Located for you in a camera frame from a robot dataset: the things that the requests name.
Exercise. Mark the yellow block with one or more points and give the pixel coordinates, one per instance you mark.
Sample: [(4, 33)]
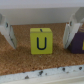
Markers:
[(41, 41)]

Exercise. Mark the white cabinet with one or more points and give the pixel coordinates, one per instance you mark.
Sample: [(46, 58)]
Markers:
[(40, 11)]

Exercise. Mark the purple block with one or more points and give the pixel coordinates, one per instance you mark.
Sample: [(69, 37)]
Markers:
[(78, 41)]

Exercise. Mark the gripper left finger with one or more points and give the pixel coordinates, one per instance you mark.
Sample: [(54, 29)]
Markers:
[(9, 33)]

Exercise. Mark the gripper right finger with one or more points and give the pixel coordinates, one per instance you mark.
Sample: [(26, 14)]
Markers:
[(71, 31)]

